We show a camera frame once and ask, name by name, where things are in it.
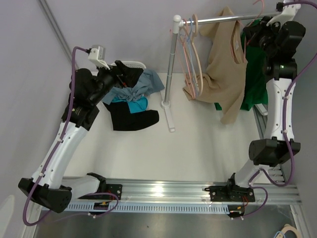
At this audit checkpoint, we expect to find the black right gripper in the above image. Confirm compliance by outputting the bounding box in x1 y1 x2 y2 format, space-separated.
244 17 282 57

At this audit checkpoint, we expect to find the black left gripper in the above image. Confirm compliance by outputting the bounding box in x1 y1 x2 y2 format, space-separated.
89 60 143 105

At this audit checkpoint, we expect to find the grey blue t shirt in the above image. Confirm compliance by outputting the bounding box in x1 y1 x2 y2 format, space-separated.
102 69 165 105

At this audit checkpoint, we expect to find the teal t shirt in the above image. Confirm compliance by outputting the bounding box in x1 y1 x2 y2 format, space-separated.
112 96 148 114

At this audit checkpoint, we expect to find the black t shirt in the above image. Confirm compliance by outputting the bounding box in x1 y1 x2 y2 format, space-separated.
103 102 159 131

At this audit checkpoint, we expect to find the green t shirt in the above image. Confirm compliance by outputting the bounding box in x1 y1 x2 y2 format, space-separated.
214 19 269 112

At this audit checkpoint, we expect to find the beige t shirt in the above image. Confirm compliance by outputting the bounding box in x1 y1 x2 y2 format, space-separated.
197 21 248 124

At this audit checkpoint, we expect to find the light blue wire hanger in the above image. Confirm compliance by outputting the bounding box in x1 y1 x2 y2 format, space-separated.
183 16 201 94

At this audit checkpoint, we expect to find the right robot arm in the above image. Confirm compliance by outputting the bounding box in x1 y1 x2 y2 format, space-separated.
205 16 306 202

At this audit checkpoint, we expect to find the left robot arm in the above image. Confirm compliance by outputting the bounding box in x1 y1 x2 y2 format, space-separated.
18 60 146 213

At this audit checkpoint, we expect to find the beige hanger on floor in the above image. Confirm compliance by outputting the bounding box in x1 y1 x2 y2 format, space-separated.
274 224 302 238

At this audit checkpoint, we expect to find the white perforated plastic basket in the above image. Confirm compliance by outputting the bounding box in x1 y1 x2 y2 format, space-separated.
110 60 146 74

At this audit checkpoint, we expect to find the silver white clothes rack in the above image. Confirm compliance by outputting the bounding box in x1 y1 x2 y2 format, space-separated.
161 13 265 132

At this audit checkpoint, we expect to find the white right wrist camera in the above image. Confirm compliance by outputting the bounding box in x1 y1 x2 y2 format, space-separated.
266 0 301 26

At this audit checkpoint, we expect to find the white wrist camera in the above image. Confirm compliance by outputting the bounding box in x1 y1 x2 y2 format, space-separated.
266 0 301 26
88 45 110 70

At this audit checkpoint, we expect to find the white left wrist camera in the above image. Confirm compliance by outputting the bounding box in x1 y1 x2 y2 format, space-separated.
88 45 110 70

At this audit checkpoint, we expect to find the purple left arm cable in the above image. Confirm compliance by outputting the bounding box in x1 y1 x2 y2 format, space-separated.
22 46 119 226

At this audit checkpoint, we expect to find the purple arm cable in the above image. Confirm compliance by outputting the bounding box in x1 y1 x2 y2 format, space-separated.
22 46 119 226
232 0 317 220

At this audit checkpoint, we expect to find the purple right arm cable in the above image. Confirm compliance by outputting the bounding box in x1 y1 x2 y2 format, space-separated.
232 0 317 220

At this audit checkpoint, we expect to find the grey wall corner profile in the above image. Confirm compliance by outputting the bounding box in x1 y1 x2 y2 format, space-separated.
37 0 72 63

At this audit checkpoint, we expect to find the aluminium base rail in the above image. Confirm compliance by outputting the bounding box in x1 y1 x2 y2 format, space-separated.
42 104 302 205

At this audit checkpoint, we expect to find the white slotted cable duct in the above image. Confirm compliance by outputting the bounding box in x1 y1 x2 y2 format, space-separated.
43 202 230 214

